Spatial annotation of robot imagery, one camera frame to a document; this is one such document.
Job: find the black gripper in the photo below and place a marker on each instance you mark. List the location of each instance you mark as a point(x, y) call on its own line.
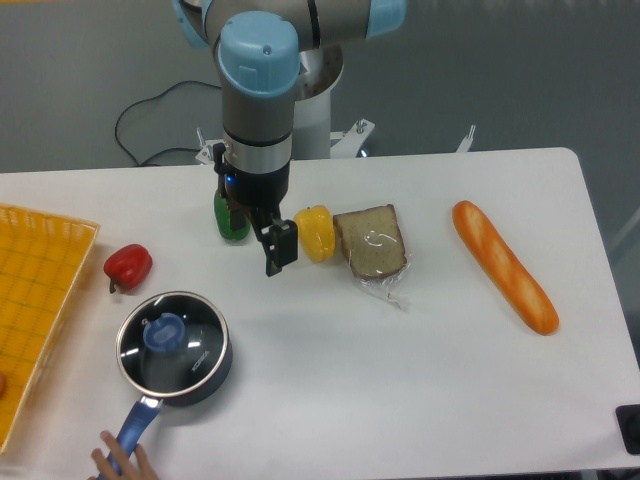
point(258, 196)

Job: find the glass lid blue knob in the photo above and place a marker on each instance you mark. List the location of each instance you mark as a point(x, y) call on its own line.
point(172, 342)

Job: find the dark blue saucepan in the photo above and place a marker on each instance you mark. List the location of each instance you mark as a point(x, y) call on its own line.
point(200, 380)

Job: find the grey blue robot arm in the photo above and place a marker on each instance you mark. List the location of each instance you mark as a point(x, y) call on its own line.
point(310, 24)

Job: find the person's hand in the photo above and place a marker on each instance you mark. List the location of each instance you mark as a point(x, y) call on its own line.
point(138, 469)

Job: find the yellow bell pepper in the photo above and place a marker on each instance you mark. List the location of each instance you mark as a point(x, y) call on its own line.
point(316, 232)

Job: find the green bell pepper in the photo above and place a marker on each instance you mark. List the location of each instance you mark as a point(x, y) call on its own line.
point(227, 222)

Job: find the wrapped brown bread slice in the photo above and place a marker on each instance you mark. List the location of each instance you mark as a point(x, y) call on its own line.
point(373, 247)

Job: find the red bell pepper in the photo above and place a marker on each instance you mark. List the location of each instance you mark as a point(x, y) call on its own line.
point(127, 268)

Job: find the yellow plastic basket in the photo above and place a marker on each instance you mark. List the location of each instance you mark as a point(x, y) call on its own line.
point(42, 257)

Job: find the orange baguette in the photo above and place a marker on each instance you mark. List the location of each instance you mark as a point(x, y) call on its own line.
point(504, 269)

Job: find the black corner device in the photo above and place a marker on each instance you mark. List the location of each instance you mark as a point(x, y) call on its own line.
point(628, 418)

